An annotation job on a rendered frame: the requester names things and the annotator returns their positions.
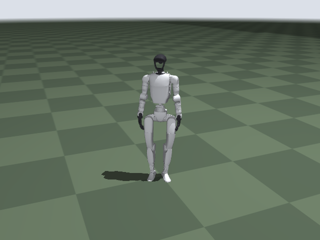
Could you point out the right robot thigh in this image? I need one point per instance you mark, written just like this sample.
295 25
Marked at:
149 131

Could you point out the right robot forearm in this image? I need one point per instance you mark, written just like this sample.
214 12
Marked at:
141 106

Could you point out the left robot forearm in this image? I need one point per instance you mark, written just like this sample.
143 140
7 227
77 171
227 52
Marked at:
178 109

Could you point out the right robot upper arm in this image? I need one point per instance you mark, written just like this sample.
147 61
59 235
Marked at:
145 86

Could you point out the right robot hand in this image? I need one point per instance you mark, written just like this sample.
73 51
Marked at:
140 116

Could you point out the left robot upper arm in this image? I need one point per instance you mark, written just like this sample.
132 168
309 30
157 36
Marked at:
175 87

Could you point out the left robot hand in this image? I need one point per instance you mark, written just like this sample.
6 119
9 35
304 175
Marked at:
178 122

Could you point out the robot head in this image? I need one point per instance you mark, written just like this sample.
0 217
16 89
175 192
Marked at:
160 58

